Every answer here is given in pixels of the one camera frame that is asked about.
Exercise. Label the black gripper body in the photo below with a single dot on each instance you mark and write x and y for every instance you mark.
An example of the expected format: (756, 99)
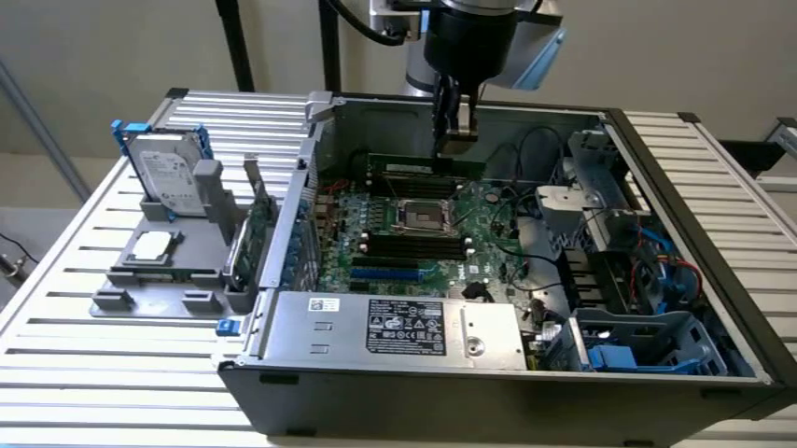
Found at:
(469, 39)

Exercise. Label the green RAM stick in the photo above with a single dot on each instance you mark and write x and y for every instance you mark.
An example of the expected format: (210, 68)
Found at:
(405, 164)

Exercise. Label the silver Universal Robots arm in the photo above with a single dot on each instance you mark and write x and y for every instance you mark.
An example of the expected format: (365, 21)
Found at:
(418, 70)

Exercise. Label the black RAM slot bank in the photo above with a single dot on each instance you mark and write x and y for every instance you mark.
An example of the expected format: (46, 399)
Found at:
(414, 245)
(424, 184)

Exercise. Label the blue expansion slot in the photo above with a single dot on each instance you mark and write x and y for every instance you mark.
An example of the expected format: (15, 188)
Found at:
(385, 274)

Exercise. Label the metal CPU socket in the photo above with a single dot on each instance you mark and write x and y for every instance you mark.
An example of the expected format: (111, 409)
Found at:
(421, 215)

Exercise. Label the black stand pole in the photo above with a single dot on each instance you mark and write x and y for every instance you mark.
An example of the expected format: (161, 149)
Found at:
(237, 44)
(330, 46)

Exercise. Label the green motherboard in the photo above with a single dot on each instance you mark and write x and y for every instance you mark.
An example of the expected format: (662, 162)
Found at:
(480, 233)

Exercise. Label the green graphics card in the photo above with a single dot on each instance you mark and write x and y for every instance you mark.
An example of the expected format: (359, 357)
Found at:
(253, 233)

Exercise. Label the silver power supply unit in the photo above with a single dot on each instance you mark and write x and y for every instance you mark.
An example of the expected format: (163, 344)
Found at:
(398, 329)

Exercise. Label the hard disk in blue carrier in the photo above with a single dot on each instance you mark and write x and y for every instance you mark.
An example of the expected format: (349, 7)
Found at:
(167, 179)

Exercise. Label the grey disk bay cage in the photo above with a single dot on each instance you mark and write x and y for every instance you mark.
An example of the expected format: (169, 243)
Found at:
(648, 336)

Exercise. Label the silver CPU chip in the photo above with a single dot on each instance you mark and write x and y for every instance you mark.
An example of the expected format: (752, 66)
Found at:
(151, 244)

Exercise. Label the blue case latch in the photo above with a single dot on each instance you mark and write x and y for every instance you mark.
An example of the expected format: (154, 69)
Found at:
(227, 326)

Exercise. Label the grey parts rack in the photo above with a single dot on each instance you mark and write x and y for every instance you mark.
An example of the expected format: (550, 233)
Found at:
(165, 284)

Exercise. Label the open black PC case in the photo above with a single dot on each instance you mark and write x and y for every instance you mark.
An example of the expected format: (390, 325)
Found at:
(436, 401)

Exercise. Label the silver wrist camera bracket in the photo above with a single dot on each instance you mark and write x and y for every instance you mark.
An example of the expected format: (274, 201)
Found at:
(393, 18)

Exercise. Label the grey metal frame pole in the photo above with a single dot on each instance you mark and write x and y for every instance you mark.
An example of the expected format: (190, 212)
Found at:
(38, 126)

